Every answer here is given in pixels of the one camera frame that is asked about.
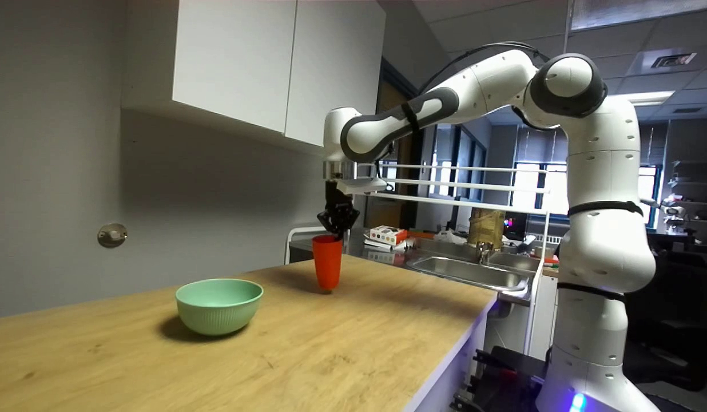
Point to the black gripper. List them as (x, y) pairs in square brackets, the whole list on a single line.
[(340, 200)]

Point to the red plastic cup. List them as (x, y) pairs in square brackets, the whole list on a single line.
[(327, 267)]

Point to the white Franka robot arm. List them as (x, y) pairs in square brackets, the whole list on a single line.
[(605, 230)]

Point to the green bowl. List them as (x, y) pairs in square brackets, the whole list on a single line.
[(218, 307)]

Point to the stainless steel sink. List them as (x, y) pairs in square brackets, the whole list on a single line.
[(463, 270)]

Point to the brown container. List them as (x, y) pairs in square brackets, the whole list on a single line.
[(485, 228)]

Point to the window with blinds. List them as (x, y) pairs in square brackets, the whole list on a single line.
[(537, 175)]

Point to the black equipment under table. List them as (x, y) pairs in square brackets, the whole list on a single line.
[(503, 380)]

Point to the rectangular ceiling light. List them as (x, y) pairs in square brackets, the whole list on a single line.
[(643, 96)]

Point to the ceiling air vent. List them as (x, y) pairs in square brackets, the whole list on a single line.
[(670, 61)]

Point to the white wall cabinet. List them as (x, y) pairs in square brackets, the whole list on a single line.
[(275, 61)]

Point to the round grey wall knob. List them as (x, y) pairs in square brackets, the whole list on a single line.
[(113, 235)]

